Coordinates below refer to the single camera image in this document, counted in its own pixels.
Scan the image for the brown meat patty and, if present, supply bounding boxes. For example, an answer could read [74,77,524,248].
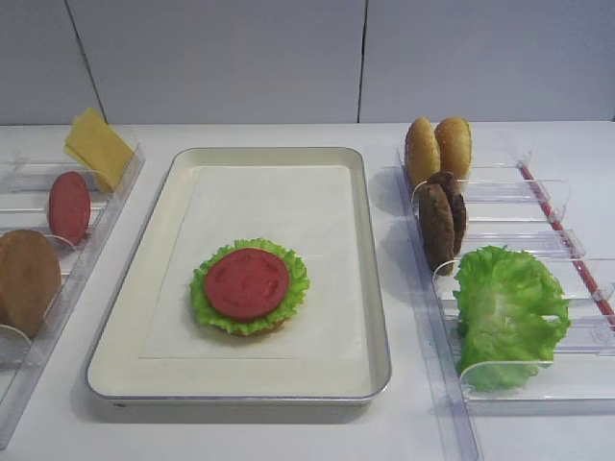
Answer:
[427,171,467,255]
[419,184,455,271]

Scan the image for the right clear acrylic rack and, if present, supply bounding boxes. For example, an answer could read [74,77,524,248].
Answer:
[395,150,614,460]

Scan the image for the yellow cheese slices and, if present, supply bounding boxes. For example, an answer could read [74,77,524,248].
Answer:
[63,108,134,192]

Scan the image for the cream rectangular metal tray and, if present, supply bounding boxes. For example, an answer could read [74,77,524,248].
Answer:
[86,147,391,404]

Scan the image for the green lettuce leaf on tray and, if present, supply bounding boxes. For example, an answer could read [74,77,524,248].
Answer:
[189,238,310,327]

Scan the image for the green lettuce leaf in rack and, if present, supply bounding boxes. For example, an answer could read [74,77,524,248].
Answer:
[454,246,571,392]

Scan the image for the white paper tray liner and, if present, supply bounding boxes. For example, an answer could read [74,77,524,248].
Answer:
[140,166,364,359]

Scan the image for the red rack rail strip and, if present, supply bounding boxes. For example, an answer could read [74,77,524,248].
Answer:
[517,162,614,316]

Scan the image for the brown bun half left rack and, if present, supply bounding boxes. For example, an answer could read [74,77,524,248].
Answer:
[1,230,62,338]

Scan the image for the front sesame bun half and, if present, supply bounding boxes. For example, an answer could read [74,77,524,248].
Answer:
[405,116,441,187]

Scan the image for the sesame bun half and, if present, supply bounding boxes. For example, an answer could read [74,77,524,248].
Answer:
[405,116,441,187]
[434,117,473,180]

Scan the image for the rear sesame bun half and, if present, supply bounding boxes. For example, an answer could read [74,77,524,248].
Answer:
[434,117,473,180]

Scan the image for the clear acrylic rack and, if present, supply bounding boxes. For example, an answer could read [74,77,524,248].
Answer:
[395,150,614,460]
[0,136,146,436]

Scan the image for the bun bottom under lettuce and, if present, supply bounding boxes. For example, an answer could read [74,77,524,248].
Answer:
[215,319,286,337]

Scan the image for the rear brown meat patty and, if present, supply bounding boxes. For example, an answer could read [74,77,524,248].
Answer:
[427,171,467,255]

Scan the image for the front brown meat patty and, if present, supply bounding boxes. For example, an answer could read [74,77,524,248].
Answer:
[419,184,455,271]

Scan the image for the left clear acrylic rack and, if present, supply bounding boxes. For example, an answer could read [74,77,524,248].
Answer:
[0,136,146,436]

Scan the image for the red tomato slice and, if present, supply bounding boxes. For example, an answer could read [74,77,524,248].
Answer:
[48,171,90,246]
[204,248,290,322]

